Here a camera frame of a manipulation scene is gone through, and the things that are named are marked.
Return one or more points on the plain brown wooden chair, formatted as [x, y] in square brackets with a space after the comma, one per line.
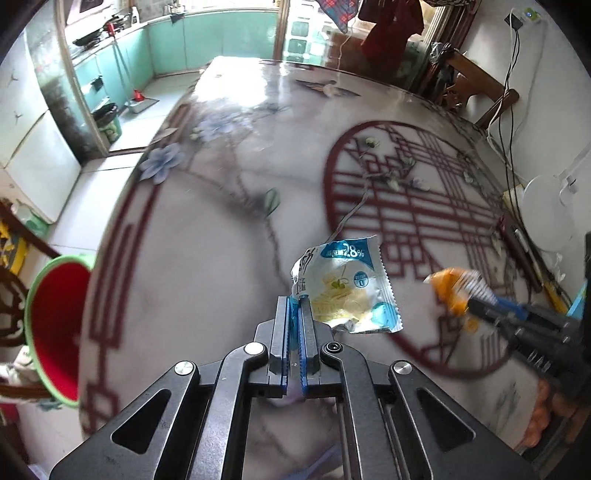
[480, 78]

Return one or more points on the plaid cloth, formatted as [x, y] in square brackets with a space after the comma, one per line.
[341, 11]

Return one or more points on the blue white snack packet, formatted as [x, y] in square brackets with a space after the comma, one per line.
[351, 286]

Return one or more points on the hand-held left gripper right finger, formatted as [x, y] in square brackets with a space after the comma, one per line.
[303, 350]

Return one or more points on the carved dark wooden chair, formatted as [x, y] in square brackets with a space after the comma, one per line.
[41, 247]

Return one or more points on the bag of oranges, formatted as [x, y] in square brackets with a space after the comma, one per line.
[545, 415]

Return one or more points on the wall socket with charger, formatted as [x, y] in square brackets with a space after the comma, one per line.
[524, 18]

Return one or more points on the red hanging garment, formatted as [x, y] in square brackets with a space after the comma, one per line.
[392, 32]

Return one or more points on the red broom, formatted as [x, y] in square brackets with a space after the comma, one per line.
[138, 96]

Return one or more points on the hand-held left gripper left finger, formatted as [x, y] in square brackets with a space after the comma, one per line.
[288, 346]

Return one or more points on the black frying pan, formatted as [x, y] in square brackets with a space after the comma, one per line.
[88, 38]

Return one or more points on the white bottle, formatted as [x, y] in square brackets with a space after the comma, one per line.
[135, 14]

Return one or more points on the grey dustpan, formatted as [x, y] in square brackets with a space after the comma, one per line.
[141, 106]

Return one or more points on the black bucket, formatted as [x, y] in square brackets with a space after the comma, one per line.
[108, 122]

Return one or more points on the white refrigerator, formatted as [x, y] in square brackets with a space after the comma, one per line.
[37, 138]

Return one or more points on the teal kitchen cabinets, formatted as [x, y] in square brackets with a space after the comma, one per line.
[207, 37]

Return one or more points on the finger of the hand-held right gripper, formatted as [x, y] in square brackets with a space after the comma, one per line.
[475, 286]
[498, 308]

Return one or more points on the orange snack packet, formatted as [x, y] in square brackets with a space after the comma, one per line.
[445, 290]

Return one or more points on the red bin with green rim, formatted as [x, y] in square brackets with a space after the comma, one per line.
[60, 323]

